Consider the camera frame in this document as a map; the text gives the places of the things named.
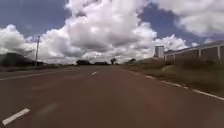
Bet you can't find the white road edge line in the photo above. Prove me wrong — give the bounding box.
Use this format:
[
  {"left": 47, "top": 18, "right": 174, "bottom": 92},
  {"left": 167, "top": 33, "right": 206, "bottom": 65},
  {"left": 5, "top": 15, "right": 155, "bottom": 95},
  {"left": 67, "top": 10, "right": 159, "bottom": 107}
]
[{"left": 119, "top": 67, "right": 224, "bottom": 102}]

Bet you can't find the grass verge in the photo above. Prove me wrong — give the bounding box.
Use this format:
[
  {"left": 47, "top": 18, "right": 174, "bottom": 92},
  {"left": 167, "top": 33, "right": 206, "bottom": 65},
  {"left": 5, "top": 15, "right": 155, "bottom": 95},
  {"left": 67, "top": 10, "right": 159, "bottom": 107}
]
[{"left": 118, "top": 59, "right": 224, "bottom": 98}]

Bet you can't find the large white billboard sign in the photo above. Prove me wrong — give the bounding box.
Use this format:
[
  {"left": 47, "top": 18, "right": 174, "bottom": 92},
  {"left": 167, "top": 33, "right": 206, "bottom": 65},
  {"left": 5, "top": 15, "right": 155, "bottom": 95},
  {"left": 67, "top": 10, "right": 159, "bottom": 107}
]
[{"left": 154, "top": 45, "right": 165, "bottom": 60}]

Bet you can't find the utility pole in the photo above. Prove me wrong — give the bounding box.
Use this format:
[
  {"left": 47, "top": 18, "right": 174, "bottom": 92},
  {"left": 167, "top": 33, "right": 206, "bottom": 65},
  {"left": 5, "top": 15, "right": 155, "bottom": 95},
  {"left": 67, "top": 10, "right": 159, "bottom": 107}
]
[{"left": 34, "top": 35, "right": 41, "bottom": 67}]

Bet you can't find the dark hill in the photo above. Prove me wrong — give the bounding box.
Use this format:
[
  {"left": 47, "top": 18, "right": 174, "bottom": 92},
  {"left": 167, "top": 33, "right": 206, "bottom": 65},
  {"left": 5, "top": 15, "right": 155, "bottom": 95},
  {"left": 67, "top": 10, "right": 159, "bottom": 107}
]
[{"left": 0, "top": 52, "right": 44, "bottom": 68}]

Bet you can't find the long wall with pillars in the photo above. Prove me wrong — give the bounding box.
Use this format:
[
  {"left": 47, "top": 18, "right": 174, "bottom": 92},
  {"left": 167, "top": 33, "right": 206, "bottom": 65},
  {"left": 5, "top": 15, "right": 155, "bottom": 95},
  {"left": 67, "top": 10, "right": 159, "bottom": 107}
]
[{"left": 163, "top": 40, "right": 224, "bottom": 63}]

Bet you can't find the row of distant trees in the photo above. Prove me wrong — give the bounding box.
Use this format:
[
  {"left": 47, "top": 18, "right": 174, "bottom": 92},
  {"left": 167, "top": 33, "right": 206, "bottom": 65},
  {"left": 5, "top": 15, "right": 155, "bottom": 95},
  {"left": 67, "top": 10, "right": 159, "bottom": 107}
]
[{"left": 75, "top": 57, "right": 138, "bottom": 66}]

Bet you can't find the reddish brown asphalt road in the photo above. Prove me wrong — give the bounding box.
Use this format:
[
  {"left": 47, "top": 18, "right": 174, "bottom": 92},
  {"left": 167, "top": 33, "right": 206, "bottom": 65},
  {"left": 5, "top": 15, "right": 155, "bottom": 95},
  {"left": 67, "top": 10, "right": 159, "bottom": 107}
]
[{"left": 0, "top": 65, "right": 224, "bottom": 128}]

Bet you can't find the white dashed centre line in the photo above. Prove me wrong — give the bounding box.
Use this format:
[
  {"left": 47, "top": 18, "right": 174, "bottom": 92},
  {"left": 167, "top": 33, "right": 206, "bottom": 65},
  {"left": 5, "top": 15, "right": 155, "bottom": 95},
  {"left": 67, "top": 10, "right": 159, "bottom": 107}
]
[{"left": 1, "top": 70, "right": 99, "bottom": 127}]

